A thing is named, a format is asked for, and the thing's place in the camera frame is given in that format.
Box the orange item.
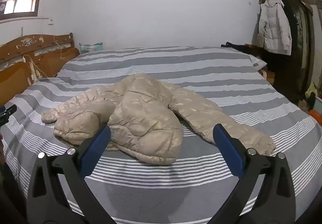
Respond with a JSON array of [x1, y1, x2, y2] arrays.
[[309, 110, 322, 124]]

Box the beige puffer jacket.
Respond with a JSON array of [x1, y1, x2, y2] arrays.
[[41, 73, 276, 166]]

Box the bed with grey striped sheet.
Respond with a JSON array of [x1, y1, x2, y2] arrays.
[[0, 47, 322, 224]]

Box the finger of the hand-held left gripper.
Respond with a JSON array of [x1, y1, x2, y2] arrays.
[[0, 104, 18, 121]]

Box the dark wooden wardrobe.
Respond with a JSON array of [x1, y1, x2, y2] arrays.
[[257, 0, 316, 104]]

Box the black cloth item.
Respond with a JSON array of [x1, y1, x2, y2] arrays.
[[221, 42, 252, 54]]

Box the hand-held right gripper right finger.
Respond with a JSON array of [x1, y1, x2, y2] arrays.
[[206, 123, 296, 224]]

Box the wooden headboard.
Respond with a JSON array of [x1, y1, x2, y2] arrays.
[[0, 32, 80, 106]]

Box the white hanging puffer coat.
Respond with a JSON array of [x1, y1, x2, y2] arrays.
[[256, 0, 293, 55]]

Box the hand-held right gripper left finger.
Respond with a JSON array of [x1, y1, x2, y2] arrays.
[[26, 125, 119, 224]]

